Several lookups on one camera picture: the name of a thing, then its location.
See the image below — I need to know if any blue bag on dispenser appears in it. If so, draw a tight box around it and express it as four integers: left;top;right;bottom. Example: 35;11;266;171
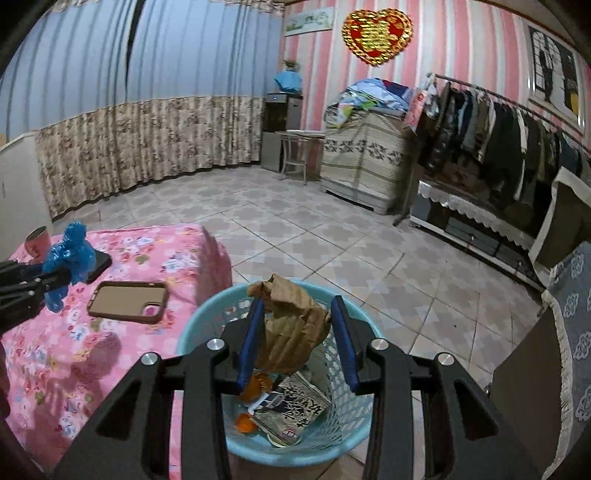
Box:
274;69;303;94

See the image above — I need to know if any clothes rack with clothes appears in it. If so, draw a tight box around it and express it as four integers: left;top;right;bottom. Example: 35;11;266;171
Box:
394;73;591;227

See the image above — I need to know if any low cabinet with lace cover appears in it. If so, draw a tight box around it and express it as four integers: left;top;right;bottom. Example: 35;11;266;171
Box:
410;178;550;291

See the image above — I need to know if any blue floral curtain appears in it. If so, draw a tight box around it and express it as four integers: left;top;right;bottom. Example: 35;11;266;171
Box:
0;0;284;222

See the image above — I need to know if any white cabinet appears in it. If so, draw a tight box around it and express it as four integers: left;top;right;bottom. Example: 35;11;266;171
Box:
0;131;54;261

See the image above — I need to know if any grey printed packet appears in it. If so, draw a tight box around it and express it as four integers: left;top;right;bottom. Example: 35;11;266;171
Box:
252;371;332;448

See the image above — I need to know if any cabinet with floral cover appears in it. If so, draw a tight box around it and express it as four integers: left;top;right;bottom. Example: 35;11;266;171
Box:
320;108;419;215

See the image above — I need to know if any pink hanging packet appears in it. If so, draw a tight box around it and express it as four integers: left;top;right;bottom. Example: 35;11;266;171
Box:
405;88;428;129

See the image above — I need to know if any black flat pad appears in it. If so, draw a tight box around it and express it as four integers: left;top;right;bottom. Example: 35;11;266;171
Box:
83;249;113;284

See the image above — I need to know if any orange mandarin front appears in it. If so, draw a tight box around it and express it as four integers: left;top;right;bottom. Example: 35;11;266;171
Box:
240;374;273;402

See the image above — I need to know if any pile of folded clothes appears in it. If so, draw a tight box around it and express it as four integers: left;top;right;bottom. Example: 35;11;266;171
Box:
325;78;416;127

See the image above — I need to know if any red gold heart decoration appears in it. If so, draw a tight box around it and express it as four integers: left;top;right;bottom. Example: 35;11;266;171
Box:
342;9;414;66

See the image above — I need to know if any brown paper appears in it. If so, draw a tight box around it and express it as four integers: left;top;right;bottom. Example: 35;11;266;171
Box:
247;274;332;374

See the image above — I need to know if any blue plastic bag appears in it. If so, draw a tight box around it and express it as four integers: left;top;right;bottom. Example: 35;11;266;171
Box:
41;222;97;312

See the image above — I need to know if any pink floral blanket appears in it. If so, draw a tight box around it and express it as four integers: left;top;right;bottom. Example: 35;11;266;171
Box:
0;224;234;480

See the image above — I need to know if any brown cloth with cream trim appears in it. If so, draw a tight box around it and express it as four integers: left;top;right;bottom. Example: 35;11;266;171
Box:
529;166;591;268

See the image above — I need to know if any blue-grey cloud pattern cloth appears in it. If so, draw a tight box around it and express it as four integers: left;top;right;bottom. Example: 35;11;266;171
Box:
538;240;591;480

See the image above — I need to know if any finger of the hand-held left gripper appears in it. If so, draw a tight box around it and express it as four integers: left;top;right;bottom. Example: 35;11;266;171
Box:
0;261;75;289
0;288;48;335

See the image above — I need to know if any green white wall banner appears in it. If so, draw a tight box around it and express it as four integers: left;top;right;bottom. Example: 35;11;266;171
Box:
283;7;335;37

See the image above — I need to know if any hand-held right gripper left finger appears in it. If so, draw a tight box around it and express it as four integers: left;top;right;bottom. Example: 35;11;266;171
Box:
53;298;266;480

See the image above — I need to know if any pink cartoon mug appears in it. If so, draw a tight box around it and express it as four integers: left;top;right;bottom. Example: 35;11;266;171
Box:
25;225;51;264

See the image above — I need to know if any brown phone case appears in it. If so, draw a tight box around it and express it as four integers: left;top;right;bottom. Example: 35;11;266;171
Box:
88;281;168;324

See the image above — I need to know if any small metal chair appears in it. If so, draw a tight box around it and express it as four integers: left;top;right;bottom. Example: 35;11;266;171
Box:
276;130;326;185

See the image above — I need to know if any light blue plastic basket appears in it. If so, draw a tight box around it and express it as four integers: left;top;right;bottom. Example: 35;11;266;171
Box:
178;281;384;464

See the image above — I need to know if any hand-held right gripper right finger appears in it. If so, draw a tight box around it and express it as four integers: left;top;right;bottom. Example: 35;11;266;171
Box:
330;295;541;480

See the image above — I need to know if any black white wall poster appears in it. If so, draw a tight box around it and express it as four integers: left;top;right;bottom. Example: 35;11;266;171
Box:
526;23;583;127

